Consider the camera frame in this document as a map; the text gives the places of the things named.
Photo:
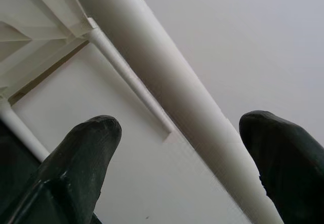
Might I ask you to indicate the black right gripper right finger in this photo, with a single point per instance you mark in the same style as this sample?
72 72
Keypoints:
291 170

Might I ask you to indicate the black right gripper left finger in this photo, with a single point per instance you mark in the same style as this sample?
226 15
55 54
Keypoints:
63 178

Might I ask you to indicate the white plastic table leg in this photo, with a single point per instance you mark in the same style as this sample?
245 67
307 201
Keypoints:
22 135
121 69
164 69

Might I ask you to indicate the white plastic table top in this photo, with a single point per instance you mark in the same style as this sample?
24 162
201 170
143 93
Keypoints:
38 18

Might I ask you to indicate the black table cloth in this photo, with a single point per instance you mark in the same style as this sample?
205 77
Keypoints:
12 158

